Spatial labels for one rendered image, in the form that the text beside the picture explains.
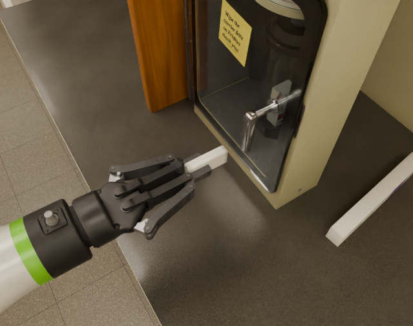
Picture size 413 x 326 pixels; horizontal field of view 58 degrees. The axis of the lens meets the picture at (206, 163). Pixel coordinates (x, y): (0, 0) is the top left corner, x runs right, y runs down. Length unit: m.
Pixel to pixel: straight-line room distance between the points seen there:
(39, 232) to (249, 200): 0.43
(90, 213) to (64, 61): 0.68
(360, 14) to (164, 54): 0.47
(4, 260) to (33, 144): 1.77
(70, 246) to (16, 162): 1.73
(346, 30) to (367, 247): 0.44
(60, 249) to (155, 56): 0.47
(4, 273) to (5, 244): 0.03
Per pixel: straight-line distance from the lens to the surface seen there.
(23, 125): 2.38
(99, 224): 0.51
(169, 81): 0.89
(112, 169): 0.57
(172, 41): 0.83
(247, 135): 0.58
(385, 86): 1.04
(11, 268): 0.52
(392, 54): 1.00
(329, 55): 0.49
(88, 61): 1.11
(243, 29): 0.58
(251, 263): 0.72
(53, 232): 0.51
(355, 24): 0.50
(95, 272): 1.78
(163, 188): 0.54
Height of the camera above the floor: 1.61
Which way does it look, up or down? 55 degrees down
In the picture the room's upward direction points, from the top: straight up
